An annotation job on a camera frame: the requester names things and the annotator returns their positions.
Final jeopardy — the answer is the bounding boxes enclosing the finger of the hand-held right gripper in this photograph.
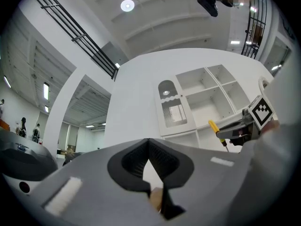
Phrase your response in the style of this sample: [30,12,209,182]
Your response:
[216,120,248,139]

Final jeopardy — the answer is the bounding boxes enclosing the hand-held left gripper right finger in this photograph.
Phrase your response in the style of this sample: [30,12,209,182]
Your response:
[148,137,195,221]

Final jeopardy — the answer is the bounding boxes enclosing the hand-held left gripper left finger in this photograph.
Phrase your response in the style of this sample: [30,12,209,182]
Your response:
[107,137,151,193]

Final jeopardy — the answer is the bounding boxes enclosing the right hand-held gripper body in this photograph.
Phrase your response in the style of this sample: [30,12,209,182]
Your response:
[229,95,274,147]

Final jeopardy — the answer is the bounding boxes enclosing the yellow-handled screwdriver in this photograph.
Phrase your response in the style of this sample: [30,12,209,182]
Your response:
[208,120,230,153]

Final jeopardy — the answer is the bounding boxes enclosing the person's right forearm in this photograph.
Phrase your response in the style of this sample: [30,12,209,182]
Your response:
[261,120,282,136]

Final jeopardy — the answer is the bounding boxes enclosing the white shelf cabinet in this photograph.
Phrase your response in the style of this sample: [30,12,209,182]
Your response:
[155,64,275,148]

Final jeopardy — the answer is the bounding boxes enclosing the brown cardboard box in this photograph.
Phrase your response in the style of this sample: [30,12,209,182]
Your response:
[150,186,164,213]

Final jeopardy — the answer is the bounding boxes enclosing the black balcony railing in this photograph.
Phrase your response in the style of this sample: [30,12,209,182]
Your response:
[241,0,268,60]
[30,0,120,80]

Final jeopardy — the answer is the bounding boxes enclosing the row of ceiling strip lights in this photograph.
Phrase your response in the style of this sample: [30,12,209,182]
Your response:
[3,76,106,129]

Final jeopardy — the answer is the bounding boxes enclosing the round ceiling lamp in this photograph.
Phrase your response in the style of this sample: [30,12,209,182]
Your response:
[120,0,135,12]

